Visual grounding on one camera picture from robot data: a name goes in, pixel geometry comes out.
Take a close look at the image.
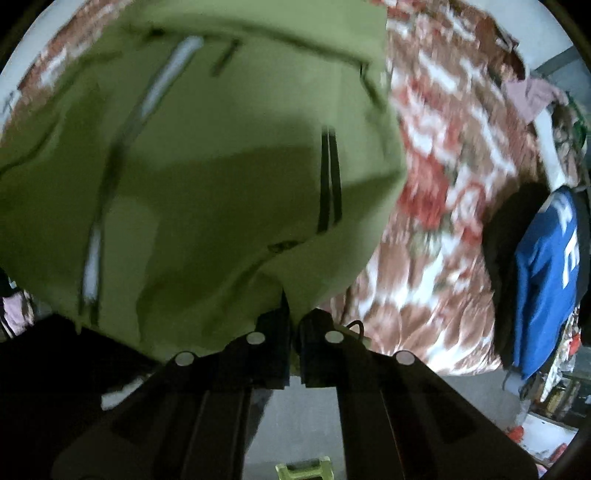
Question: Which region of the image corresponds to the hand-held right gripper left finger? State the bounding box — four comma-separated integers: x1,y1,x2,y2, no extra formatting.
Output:
53,311,293,480

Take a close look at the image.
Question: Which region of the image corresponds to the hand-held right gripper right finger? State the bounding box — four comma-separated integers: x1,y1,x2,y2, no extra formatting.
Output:
298,308,539,480

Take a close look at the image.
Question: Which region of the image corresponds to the green hooded jacket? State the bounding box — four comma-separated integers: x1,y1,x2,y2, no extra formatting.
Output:
0,0,408,361

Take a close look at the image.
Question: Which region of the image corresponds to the light green plastic object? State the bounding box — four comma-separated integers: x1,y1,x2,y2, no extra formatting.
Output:
276,456,333,480

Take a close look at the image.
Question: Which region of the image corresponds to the floral blanket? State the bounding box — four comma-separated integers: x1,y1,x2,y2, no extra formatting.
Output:
14,0,555,378

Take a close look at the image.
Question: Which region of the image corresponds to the black cloth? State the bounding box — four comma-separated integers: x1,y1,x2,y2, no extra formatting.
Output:
480,182,561,370

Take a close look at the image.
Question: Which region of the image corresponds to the blue t-shirt with white letters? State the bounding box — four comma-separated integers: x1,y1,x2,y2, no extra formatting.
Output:
512,187,583,381

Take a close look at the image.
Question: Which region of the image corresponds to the white cloth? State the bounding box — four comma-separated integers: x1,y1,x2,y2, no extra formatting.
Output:
533,111,567,190

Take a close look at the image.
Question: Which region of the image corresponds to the pink cloth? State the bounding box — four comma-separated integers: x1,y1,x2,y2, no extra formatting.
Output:
503,76,568,124

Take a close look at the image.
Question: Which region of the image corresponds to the metal rack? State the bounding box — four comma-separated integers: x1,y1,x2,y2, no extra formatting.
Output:
533,45,581,78

